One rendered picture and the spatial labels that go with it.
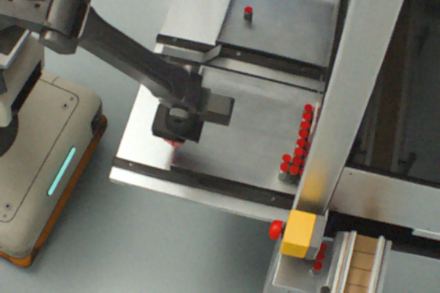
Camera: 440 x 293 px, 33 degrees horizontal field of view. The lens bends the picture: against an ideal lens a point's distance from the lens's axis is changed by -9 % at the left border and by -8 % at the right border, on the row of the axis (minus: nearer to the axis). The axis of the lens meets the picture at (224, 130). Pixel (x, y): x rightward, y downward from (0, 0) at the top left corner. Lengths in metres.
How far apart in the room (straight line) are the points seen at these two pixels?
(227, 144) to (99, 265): 0.96
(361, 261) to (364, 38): 0.67
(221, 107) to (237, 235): 1.13
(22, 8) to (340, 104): 0.52
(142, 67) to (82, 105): 1.19
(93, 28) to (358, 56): 0.42
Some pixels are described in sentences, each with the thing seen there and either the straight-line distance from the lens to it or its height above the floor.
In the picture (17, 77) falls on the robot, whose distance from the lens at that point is 1.99.
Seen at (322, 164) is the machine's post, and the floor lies 1.20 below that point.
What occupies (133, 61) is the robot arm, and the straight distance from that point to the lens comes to 1.33.
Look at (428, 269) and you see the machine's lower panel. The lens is 1.79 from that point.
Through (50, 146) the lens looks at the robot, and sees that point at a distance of 2.46.
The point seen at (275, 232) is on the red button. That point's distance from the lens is 1.53.
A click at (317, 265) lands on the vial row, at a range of 1.61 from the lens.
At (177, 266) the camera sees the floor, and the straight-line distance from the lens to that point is 2.56.
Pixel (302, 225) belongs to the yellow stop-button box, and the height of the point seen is 1.03.
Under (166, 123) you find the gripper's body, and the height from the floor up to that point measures 1.02.
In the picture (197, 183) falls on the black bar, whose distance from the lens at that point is 1.68.
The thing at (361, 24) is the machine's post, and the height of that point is 1.61.
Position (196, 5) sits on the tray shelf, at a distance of 1.96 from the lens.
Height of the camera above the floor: 2.42
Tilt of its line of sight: 61 degrees down
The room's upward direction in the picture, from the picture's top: 6 degrees clockwise
